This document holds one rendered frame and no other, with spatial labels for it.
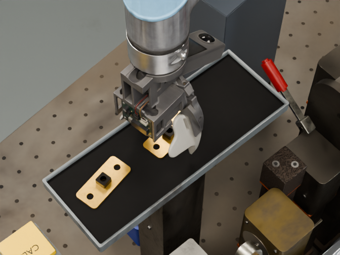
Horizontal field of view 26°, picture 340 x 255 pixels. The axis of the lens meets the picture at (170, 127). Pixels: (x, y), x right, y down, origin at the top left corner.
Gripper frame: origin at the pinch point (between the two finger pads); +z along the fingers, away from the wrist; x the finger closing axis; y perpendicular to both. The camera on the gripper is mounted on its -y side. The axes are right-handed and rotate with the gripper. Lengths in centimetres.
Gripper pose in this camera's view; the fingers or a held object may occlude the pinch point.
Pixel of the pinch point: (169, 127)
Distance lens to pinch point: 109.1
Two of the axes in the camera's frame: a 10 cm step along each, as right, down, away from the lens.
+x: 7.6, 5.5, -3.4
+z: 0.0, 5.3, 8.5
